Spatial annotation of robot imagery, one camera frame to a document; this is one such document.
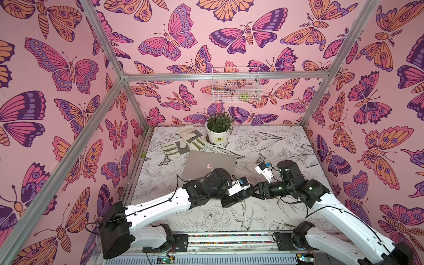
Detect aluminium frame struts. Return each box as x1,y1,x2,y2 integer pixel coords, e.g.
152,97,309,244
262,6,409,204
0,0,378,265

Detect silver laptop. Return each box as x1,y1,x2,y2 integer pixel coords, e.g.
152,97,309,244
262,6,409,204
182,151,236,181

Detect white green striped work glove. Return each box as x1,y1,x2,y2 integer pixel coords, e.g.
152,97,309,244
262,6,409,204
162,140,190,156

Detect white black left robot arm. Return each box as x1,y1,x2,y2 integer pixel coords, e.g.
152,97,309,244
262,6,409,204
95,168,254,259

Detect green ball in basket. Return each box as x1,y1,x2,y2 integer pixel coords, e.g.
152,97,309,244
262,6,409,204
239,93,251,103

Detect white wire wall basket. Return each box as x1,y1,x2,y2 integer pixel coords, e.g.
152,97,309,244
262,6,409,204
210,72,263,104

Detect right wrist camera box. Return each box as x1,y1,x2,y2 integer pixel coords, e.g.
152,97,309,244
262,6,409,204
255,162,273,183

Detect white grey work glove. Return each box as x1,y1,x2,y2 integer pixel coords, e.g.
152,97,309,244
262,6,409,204
177,125,208,151

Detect green plant in white pot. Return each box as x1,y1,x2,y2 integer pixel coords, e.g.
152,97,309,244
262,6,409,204
205,112,234,145

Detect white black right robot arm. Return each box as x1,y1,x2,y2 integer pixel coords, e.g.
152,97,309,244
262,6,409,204
254,160,414,265

